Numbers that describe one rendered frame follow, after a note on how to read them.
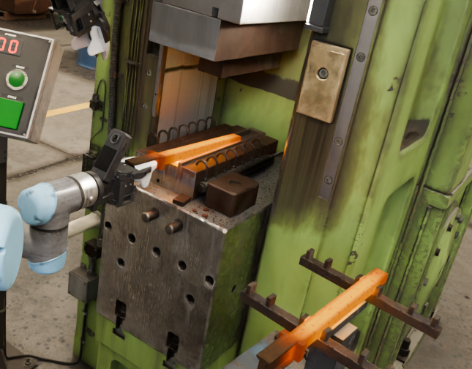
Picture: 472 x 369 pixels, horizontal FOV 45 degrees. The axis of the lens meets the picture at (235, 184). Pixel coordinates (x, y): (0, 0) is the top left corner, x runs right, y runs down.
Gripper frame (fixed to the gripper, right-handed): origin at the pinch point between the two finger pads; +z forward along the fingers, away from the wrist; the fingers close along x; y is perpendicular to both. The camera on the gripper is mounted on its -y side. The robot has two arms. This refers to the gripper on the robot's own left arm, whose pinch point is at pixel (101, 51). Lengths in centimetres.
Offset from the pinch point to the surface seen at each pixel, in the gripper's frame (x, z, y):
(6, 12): -537, 274, -285
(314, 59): 40.6, 5.8, -25.7
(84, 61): -335, 250, -229
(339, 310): 71, 22, 20
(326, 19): 42, -3, -29
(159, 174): 10.6, 33.2, 1.9
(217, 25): 21.2, -3.0, -16.7
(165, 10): 6.2, -2.9, -16.7
